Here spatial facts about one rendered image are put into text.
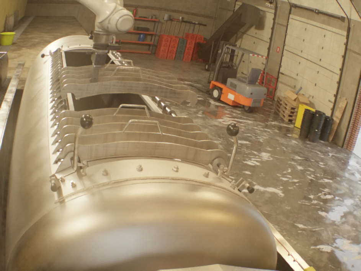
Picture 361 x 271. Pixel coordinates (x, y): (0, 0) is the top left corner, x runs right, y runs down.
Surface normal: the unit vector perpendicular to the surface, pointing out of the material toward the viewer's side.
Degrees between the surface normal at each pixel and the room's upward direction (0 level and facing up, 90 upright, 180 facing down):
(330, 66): 90
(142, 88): 90
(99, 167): 17
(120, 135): 90
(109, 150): 90
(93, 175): 21
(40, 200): 42
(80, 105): 77
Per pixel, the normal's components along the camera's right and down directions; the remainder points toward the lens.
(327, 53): -0.91, -0.05
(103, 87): 0.36, 0.40
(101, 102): 0.00, 0.18
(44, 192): -0.44, -0.73
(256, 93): 0.59, 0.40
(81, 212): -0.11, -0.65
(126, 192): 0.01, -0.88
